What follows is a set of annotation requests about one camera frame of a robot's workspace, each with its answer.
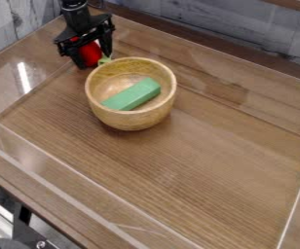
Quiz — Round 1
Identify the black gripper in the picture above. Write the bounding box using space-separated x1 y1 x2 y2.
53 13 115 69

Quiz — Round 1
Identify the red plush strawberry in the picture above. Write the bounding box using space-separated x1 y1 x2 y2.
79 41 111 68

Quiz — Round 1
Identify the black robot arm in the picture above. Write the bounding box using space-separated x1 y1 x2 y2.
53 0 115 69

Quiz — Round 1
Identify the wooden bowl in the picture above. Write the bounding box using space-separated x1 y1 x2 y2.
84 57 176 131

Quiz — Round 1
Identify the green rectangular block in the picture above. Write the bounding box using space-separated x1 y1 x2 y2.
100 78 162 111

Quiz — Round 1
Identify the clear acrylic tray wall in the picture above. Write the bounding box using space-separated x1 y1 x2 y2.
0 18 300 249

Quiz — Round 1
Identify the black table leg bracket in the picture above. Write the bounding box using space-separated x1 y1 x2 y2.
12 202 73 249

